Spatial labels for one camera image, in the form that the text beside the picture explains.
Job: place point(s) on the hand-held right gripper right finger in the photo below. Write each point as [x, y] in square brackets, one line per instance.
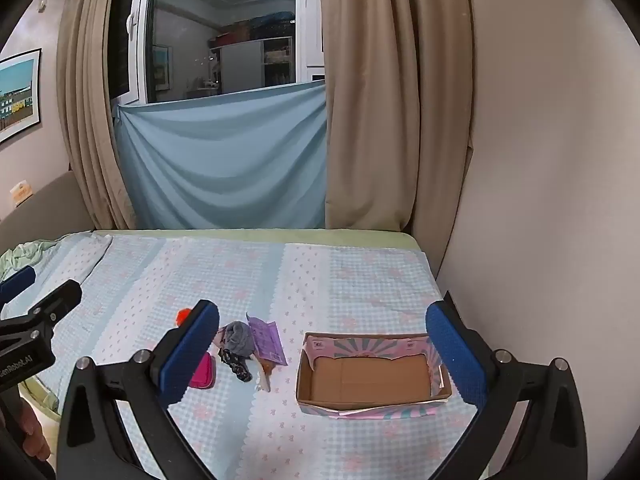
[456, 355]

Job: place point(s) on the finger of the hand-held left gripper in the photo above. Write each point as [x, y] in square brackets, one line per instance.
[17, 281]
[60, 300]

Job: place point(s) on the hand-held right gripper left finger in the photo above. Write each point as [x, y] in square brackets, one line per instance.
[192, 355]

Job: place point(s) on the magenta pouch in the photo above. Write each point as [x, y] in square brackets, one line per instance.
[202, 372]

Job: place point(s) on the orange pom-pom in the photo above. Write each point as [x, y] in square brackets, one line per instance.
[183, 316]

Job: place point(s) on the grey cloth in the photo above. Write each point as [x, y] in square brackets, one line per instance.
[240, 337]

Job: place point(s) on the purple printed packet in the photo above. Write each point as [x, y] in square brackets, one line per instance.
[270, 342]

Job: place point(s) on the printed cardboard box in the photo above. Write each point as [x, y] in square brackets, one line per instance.
[367, 377]

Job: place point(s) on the person's left hand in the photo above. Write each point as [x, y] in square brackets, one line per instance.
[35, 430]

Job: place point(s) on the beige upholstered headboard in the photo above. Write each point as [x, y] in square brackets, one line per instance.
[45, 205]

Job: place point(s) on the checked pastel bed blanket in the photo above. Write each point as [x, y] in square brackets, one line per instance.
[300, 285]

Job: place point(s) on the beige curtain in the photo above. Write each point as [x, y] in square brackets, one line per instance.
[90, 110]
[395, 95]

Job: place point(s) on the light blue hanging cloth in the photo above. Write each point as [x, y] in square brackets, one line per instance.
[220, 160]

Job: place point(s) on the white framed window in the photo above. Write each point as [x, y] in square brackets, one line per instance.
[225, 30]

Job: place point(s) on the small wall plate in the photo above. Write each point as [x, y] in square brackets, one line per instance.
[21, 193]

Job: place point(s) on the framed wall picture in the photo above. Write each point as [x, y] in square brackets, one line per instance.
[19, 95]

